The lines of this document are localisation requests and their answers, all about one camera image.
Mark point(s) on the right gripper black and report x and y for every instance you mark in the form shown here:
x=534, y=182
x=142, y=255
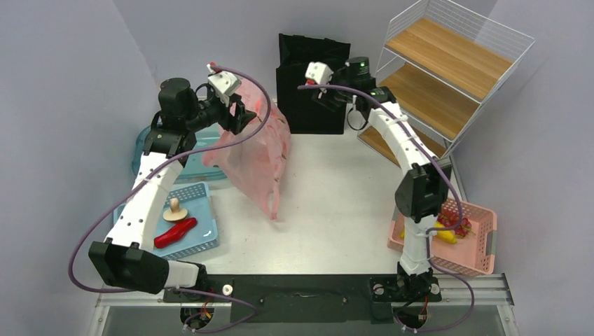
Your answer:
x=325, y=96

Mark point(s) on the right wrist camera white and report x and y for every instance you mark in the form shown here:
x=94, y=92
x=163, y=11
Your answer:
x=318, y=73

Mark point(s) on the black fabric grocery bag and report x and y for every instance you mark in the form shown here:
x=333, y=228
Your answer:
x=304, y=114

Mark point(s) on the pink perforated plastic basket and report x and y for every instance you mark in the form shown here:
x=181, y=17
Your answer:
x=473, y=255

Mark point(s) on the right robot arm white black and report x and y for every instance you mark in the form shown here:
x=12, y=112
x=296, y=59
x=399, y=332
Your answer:
x=426, y=178

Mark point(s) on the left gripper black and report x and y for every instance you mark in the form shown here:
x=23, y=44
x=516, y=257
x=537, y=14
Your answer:
x=230, y=122

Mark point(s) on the red grape bunch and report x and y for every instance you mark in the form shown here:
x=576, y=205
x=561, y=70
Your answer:
x=450, y=218

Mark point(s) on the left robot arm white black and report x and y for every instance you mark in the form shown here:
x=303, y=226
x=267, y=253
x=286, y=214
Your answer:
x=124, y=258

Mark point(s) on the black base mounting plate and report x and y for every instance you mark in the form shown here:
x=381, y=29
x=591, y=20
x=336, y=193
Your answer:
x=309, y=298

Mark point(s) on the white wire wooden shelf rack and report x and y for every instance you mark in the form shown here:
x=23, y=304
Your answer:
x=444, y=62

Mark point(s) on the teal transparent plastic tray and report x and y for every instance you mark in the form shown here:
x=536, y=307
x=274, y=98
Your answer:
x=194, y=171

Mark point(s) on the pink plastic grocery bag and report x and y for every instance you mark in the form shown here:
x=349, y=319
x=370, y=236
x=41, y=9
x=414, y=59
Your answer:
x=255, y=166

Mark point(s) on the red chili pepper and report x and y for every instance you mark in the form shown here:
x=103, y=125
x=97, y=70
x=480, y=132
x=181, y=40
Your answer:
x=175, y=233

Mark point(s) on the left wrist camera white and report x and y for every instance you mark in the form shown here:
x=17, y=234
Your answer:
x=224, y=84

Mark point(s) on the blue perforated plastic basket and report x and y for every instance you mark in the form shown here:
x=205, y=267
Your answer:
x=195, y=232

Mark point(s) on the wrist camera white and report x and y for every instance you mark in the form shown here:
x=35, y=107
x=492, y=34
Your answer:
x=318, y=73
x=224, y=84

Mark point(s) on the yellow banana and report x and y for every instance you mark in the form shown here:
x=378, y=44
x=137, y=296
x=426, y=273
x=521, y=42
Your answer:
x=446, y=236

